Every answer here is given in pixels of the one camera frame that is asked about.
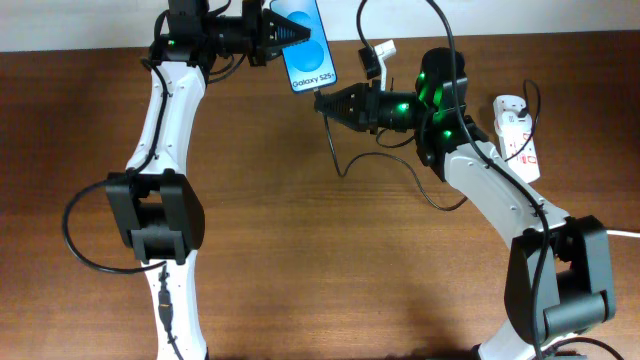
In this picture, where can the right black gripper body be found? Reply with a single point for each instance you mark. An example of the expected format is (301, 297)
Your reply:
(376, 108)

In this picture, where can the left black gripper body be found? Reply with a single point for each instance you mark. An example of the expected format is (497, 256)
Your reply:
(252, 36)

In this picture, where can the blue Samsung Galaxy smartphone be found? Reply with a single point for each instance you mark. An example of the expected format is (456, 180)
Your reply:
(309, 65)

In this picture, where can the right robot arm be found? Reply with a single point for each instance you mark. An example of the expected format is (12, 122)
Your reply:
(559, 281)

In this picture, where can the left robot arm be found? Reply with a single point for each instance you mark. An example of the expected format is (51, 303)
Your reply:
(157, 212)

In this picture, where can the white power strip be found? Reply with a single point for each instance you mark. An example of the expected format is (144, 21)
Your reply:
(513, 125)

